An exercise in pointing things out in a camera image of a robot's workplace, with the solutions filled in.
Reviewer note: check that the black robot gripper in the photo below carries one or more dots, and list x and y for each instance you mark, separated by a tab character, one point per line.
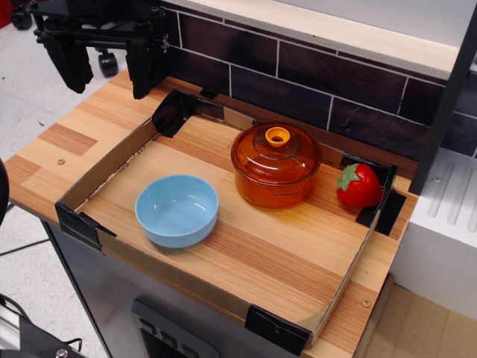
67	28

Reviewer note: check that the orange glass pot lid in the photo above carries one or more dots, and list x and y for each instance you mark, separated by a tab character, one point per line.
270	136

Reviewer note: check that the orange glass pot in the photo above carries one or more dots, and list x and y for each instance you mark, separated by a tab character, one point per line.
275	186

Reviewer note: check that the black office chair base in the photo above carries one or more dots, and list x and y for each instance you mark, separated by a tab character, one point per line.
22	20

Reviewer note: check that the light blue bowl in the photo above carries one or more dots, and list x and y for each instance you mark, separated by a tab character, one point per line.
177	211

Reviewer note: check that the grey oven control panel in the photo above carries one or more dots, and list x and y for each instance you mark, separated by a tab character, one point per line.
162	337

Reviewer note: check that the red toy strawberry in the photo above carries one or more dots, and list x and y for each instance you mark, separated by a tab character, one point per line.
359	186

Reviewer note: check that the cardboard fence with black tape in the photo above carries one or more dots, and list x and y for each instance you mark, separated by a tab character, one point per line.
311	264

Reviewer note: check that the white sink drainboard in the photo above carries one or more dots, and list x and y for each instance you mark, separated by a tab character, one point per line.
437	255

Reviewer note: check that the black vertical post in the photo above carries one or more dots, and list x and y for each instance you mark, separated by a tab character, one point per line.
446	106

